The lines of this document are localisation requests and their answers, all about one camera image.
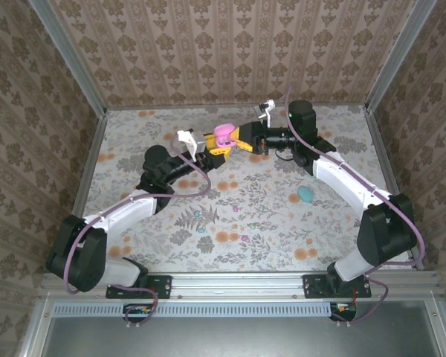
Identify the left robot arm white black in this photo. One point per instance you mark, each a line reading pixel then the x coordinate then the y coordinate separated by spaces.
pixel 134 212

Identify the floral table cloth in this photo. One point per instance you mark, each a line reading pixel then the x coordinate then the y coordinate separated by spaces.
pixel 282 241

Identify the aluminium frame post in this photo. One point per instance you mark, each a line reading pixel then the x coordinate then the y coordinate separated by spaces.
pixel 70 56
pixel 398 56

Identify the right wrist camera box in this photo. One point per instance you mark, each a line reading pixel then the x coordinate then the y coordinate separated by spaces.
pixel 264 111

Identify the aluminium table edge rail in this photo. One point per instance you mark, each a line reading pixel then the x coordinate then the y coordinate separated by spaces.
pixel 91 156
pixel 382 148

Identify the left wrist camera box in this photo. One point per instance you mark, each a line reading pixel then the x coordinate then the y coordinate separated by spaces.
pixel 193 143

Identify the wide aluminium extrusion beam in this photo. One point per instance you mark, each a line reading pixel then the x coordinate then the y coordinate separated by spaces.
pixel 238 286

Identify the black connector box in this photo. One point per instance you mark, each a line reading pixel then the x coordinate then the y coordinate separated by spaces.
pixel 347 314
pixel 137 314

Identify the grey metal sheet panel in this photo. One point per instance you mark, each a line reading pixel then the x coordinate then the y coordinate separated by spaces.
pixel 238 338

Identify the blue earbud charging case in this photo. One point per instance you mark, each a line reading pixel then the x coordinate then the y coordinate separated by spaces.
pixel 305 194

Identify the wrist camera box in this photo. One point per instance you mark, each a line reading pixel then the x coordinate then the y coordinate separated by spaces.
pixel 264 111
pixel 193 143

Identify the pink earbud charging case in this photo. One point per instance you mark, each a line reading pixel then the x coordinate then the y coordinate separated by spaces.
pixel 225 132

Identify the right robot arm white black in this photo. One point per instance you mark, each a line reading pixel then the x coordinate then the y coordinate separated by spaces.
pixel 349 186

